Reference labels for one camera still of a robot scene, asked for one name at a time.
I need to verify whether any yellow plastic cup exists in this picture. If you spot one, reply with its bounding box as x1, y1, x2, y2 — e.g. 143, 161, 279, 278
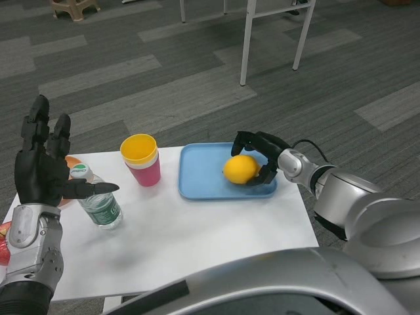
119, 133, 159, 165

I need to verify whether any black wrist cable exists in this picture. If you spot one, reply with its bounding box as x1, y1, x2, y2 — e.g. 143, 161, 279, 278
290, 139, 329, 162

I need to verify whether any blue rectangle plate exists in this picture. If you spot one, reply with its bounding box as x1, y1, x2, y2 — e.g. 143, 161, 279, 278
178, 141, 279, 201

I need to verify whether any red snack package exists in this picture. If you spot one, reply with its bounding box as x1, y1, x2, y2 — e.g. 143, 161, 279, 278
0, 220, 13, 267

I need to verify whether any orange round plate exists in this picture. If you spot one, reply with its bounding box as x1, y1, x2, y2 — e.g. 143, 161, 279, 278
57, 156, 83, 209

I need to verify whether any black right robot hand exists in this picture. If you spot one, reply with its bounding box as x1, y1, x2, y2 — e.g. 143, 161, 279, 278
230, 130, 291, 188

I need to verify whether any yellow lemon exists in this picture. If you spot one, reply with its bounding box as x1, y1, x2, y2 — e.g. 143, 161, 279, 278
222, 155, 262, 186

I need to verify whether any beige plastic stool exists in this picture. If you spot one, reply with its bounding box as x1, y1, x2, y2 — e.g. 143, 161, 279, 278
51, 0, 101, 19

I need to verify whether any pink plastic cup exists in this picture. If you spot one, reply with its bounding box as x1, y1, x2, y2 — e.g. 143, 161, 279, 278
126, 154, 163, 188

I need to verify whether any clear water bottle green label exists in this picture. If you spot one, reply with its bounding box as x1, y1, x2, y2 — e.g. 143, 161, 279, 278
70, 163, 125, 231

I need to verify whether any white plastic cup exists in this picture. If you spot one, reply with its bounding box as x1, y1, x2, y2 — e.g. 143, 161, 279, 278
123, 156, 160, 171

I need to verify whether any white office table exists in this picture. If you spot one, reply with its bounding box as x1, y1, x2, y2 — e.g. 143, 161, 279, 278
178, 0, 318, 87

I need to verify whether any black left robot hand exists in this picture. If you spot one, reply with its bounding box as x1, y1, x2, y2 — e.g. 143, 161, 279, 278
14, 94, 121, 208

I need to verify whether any silver robot chest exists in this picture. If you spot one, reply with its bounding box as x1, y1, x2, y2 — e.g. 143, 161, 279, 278
104, 245, 411, 315

